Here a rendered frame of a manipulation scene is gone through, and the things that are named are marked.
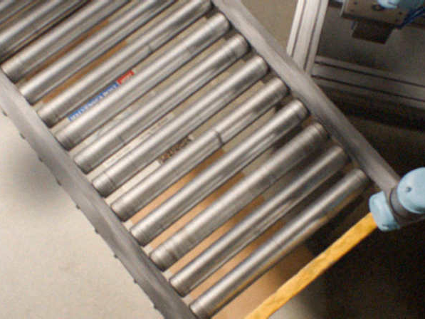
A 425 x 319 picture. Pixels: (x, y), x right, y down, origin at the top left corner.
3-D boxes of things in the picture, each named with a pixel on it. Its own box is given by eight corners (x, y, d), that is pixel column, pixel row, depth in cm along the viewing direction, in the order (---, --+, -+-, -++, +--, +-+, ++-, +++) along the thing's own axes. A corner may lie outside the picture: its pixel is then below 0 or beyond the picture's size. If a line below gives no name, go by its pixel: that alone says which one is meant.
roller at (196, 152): (288, 92, 157) (296, 91, 152) (117, 226, 149) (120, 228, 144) (275, 74, 156) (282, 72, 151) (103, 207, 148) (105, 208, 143)
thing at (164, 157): (201, 147, 231) (201, 147, 230) (132, 201, 226) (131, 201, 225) (133, 65, 238) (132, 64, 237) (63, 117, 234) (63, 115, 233)
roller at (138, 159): (270, 72, 158) (276, 68, 153) (100, 202, 150) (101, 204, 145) (256, 53, 157) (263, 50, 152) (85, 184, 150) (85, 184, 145)
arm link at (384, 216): (389, 230, 131) (379, 237, 139) (445, 211, 132) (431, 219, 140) (373, 190, 133) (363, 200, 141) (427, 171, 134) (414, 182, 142)
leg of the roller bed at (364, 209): (343, 247, 223) (399, 202, 157) (329, 258, 222) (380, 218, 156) (330, 233, 224) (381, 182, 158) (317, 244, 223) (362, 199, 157)
